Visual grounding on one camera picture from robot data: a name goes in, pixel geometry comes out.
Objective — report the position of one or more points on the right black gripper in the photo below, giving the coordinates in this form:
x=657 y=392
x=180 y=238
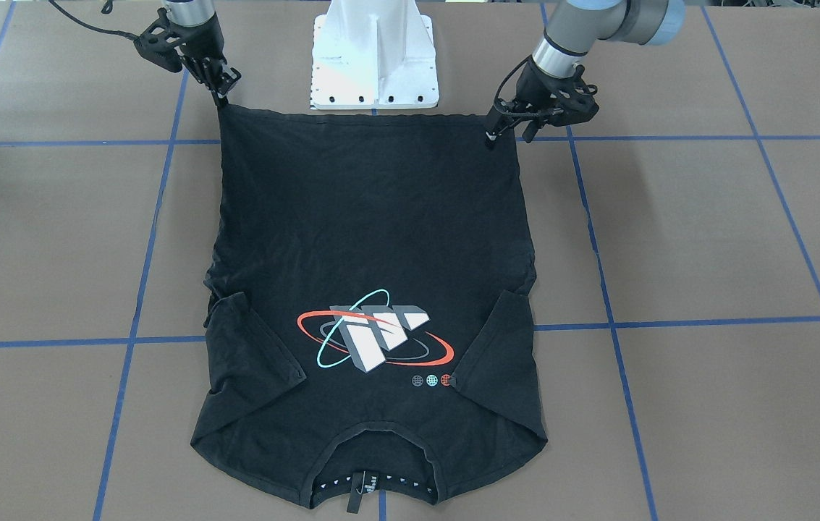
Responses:
x=197 y=49

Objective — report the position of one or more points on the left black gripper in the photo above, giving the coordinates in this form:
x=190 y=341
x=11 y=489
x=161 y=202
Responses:
x=534 y=85

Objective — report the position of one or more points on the black graphic t-shirt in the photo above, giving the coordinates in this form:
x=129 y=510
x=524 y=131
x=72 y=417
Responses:
x=369 y=325

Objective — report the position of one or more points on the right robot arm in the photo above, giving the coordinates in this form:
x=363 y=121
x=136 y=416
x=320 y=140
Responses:
x=187 y=35

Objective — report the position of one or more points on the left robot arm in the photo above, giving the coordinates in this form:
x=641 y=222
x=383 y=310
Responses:
x=576 y=25

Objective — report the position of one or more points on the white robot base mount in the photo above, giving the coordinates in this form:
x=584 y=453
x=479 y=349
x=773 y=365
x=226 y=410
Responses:
x=373 y=55

